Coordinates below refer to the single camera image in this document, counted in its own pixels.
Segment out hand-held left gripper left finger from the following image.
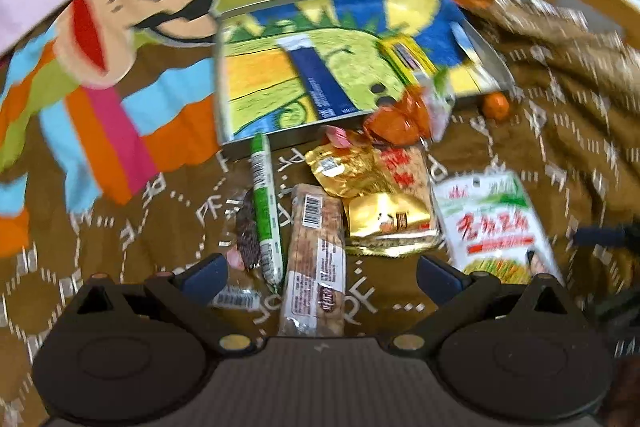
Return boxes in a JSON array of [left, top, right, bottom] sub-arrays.
[[75, 254, 256, 355]]

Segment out small pink candy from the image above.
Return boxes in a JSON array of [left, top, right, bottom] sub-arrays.
[[325, 129, 363, 152]]

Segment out dark purple snack packet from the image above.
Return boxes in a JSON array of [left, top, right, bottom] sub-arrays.
[[215, 189, 266, 310]]

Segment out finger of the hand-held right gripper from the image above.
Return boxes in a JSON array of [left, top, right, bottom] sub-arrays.
[[572, 227, 640, 251]]

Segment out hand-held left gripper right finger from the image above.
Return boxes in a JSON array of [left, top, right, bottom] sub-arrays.
[[386, 254, 576, 355]]

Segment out yellow snack packet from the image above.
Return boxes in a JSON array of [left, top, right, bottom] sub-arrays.
[[380, 34, 441, 88]]

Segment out green white vegetable packet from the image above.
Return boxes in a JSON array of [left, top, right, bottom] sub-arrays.
[[432, 172, 566, 288]]

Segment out crinkled gold foil packet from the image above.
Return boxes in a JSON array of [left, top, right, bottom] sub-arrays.
[[305, 142, 396, 200]]

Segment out green sausage stick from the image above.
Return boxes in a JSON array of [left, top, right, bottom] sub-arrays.
[[250, 133, 286, 293]]

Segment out grey tray with colourful print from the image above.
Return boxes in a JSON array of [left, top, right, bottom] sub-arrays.
[[214, 0, 516, 160]]

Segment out blue snack packet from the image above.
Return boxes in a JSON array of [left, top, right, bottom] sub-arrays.
[[277, 34, 373, 120]]

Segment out printed cartoon blanket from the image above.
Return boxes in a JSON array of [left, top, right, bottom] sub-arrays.
[[0, 0, 640, 427]]

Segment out gold packet with picture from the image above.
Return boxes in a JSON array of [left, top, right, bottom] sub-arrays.
[[344, 194, 443, 258]]

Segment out tan cracker packet red print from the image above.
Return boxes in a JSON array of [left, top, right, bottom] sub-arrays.
[[375, 146, 442, 238]]

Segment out mandarin orange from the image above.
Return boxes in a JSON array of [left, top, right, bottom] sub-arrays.
[[481, 93, 511, 120]]

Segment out long nut bar packet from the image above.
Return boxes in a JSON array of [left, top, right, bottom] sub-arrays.
[[277, 183, 348, 338]]

